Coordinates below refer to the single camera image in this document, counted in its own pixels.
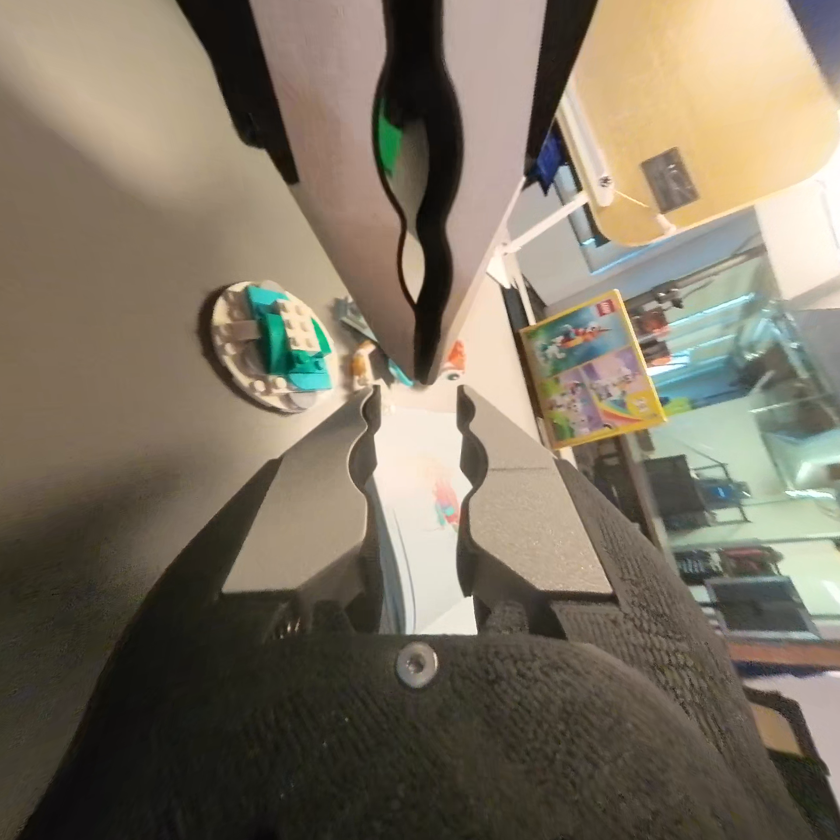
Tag green plastic bin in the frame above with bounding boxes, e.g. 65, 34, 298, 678
373, 92, 406, 177

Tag round white teal lego base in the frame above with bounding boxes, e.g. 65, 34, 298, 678
209, 279, 337, 414

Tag light wooden board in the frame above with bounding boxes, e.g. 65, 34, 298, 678
567, 0, 833, 249

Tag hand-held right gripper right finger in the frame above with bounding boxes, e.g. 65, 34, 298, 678
455, 385, 615, 635

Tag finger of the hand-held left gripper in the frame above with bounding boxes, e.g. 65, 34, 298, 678
392, 0, 547, 387
252, 0, 422, 385

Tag yellow lego set box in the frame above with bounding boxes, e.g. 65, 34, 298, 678
520, 289, 668, 451

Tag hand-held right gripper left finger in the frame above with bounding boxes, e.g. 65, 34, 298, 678
223, 386, 383, 633

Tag open lego instruction booklet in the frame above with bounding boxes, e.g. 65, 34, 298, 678
371, 406, 480, 636

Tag dark blue box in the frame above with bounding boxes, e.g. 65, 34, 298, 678
532, 128, 567, 193

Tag dark grey lego piece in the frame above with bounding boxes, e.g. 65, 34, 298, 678
333, 295, 380, 343

